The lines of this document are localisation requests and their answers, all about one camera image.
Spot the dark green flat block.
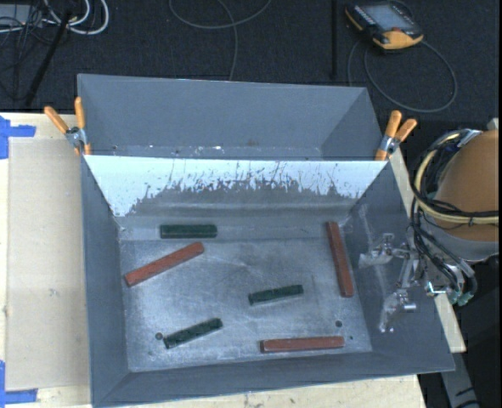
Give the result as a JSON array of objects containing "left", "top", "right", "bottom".
[
  {"left": 248, "top": 284, "right": 305, "bottom": 306},
  {"left": 162, "top": 317, "right": 224, "bottom": 350},
  {"left": 160, "top": 224, "right": 218, "bottom": 240}
]

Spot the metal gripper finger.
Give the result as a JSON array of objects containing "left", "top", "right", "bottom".
[
  {"left": 358, "top": 233, "right": 409, "bottom": 270},
  {"left": 377, "top": 289, "right": 418, "bottom": 334}
]

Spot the pale wood flat board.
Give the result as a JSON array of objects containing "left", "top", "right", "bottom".
[{"left": 4, "top": 137, "right": 91, "bottom": 391}]

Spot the red-brown flat block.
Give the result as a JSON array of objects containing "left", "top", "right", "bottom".
[
  {"left": 259, "top": 336, "right": 347, "bottom": 354},
  {"left": 324, "top": 220, "right": 356, "bottom": 299},
  {"left": 123, "top": 241, "right": 206, "bottom": 288}
]

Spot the grey metal bin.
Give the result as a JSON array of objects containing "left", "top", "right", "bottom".
[{"left": 76, "top": 73, "right": 456, "bottom": 408}]

